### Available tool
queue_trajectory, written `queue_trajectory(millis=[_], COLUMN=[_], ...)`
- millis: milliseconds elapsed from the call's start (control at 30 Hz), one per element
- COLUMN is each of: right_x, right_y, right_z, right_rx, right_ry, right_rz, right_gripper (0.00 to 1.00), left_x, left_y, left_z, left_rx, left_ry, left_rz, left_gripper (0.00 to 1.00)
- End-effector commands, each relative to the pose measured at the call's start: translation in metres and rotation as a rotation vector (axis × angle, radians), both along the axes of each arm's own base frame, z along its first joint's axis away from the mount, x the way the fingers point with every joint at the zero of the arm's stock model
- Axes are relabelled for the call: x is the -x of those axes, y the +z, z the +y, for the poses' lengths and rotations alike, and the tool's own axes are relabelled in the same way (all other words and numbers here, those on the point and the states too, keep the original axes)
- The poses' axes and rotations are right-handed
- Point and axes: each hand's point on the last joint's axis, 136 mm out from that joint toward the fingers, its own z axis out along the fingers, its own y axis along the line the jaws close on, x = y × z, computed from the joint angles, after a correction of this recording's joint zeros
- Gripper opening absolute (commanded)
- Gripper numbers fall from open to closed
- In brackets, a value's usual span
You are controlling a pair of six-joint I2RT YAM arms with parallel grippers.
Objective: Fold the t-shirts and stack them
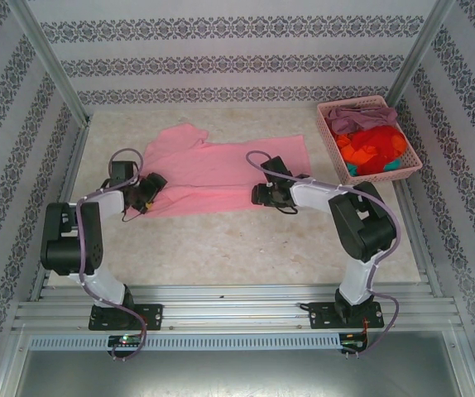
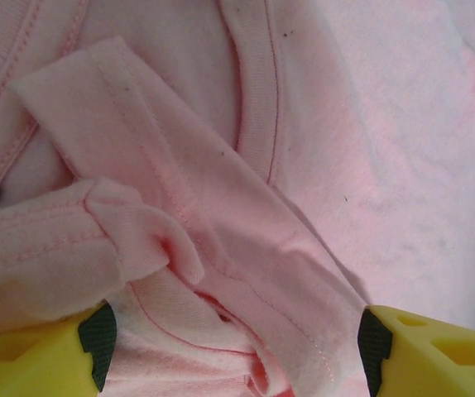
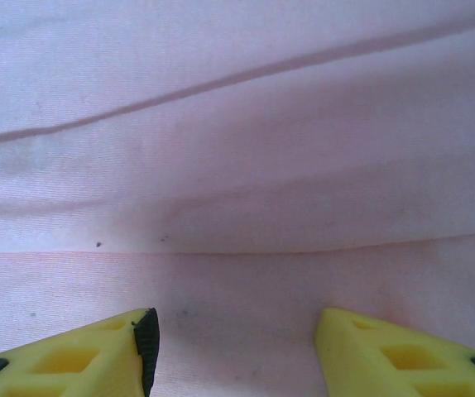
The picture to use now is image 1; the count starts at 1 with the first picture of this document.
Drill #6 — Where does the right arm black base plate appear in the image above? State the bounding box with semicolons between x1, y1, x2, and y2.
307;301;386;331

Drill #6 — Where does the grey metal sheet panel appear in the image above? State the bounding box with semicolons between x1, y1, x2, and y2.
13;349;475;397

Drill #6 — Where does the teal garment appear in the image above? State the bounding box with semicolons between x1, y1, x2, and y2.
346;159;402;177

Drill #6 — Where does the red garment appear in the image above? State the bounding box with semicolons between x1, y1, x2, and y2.
336;126;408;175

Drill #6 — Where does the purple garment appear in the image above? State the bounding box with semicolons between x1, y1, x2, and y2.
328;105;399;136

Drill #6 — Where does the pink t-shirt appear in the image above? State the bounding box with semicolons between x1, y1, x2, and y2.
142;123;313;218

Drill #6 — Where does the aluminium frame post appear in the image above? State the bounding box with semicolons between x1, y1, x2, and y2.
386;0;464;108
8;0;93;125

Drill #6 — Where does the orange garment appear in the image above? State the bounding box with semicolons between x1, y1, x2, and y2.
336;135;407;166

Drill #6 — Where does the aluminium side rail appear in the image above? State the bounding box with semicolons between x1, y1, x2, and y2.
392;181;444;297
28;122;94;301

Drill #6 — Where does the grey slotted cable duct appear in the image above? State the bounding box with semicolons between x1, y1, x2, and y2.
28;332;342;351

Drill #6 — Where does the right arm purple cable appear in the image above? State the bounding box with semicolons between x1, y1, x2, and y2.
245;151;401;359

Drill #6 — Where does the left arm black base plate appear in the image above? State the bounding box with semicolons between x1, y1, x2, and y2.
88;304;164;332

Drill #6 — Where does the aluminium rail frame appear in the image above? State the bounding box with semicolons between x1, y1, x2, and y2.
12;283;462;332

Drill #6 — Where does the pink plastic basket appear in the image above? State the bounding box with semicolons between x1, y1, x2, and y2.
316;95;424;186

